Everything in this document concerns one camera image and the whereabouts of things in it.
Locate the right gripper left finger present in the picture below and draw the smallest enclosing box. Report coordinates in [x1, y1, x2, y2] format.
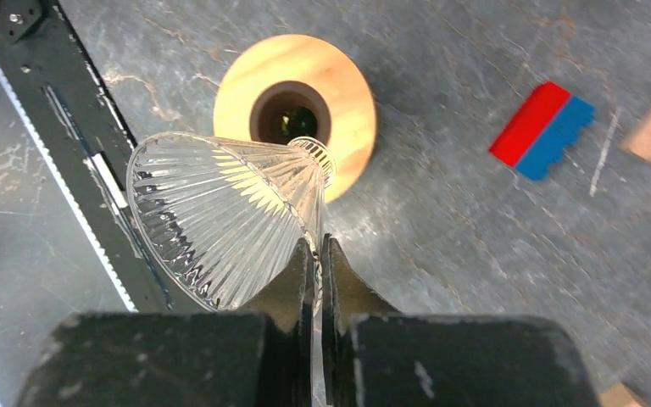
[17, 239, 315, 406]

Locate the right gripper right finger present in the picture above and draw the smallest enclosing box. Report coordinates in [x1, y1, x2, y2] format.
[320, 236, 599, 406]

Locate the clear glass dripper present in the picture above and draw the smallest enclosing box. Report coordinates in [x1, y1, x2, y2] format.
[126, 131, 337, 311]

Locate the wooden ring holder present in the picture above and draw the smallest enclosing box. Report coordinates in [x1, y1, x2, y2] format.
[213, 34, 377, 202]

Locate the small wooden cube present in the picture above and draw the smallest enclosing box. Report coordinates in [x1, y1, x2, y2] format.
[599, 382, 647, 407]

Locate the red blue block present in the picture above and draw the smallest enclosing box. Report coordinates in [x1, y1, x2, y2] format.
[489, 81, 595, 181]

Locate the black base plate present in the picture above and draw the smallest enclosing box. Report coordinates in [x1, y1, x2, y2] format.
[0, 1, 199, 314]

